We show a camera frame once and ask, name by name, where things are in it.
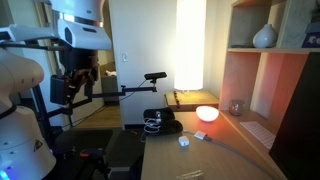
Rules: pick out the glowing dome table lamp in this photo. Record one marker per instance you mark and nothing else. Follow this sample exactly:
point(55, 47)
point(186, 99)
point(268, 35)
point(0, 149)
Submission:
point(207, 113)

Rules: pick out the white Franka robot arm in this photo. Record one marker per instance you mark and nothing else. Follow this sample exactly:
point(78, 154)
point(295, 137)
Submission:
point(20, 140)

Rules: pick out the white charger cube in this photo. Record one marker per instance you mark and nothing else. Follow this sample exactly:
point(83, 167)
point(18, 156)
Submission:
point(183, 141)

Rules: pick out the white light switch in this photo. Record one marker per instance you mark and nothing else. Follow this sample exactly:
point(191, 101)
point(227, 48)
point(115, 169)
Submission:
point(125, 57)

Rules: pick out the white ceramic vase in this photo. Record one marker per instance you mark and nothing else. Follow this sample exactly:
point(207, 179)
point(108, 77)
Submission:
point(265, 38)

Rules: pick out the black exterior camera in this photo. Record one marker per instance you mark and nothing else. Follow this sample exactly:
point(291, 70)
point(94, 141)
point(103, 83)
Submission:
point(155, 75)

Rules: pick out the wooden desk shelf unit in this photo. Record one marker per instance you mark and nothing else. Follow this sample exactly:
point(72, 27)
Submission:
point(240, 76)

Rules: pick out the grey background furniture block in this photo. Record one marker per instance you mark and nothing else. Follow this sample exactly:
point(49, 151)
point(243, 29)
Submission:
point(110, 88)

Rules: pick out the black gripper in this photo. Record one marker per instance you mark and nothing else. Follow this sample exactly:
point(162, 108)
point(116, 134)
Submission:
point(78, 63)

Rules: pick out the black computer monitor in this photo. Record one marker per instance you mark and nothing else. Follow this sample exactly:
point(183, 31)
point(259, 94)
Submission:
point(300, 133)

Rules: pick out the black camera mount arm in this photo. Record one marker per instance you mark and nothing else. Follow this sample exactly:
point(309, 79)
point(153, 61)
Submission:
point(110, 95)

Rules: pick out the blue box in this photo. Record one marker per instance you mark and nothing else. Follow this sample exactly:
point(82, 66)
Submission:
point(311, 38)

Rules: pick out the round glass bowl vase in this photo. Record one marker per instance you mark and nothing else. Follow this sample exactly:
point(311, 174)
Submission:
point(236, 108)

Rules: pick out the black zip pouch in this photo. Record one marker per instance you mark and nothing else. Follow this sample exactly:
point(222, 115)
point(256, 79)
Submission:
point(165, 115)

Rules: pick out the dark flat dish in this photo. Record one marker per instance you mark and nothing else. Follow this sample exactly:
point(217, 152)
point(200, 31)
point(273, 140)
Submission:
point(241, 46)

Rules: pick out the clear plastic blister packet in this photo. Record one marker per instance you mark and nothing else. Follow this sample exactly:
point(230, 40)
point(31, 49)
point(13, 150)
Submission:
point(191, 175)

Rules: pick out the white slim keyboard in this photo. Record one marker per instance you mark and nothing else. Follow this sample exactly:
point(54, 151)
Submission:
point(260, 133)

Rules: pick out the beige room door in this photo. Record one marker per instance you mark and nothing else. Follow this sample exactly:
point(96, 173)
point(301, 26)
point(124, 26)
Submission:
point(85, 111)

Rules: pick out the tall white floor lamp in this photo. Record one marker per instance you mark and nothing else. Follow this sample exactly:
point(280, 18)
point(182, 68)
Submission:
point(188, 43)

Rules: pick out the black metal stand frame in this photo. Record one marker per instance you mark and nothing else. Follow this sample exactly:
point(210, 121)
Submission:
point(41, 113)

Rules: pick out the white adapter dongle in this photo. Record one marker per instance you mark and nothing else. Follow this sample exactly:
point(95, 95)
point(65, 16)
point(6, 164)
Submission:
point(200, 135)

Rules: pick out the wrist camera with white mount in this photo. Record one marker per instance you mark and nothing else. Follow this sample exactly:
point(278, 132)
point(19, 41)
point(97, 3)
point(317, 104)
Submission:
point(59, 90)

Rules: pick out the black floor mat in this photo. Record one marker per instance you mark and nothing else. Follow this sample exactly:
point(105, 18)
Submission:
point(93, 138)

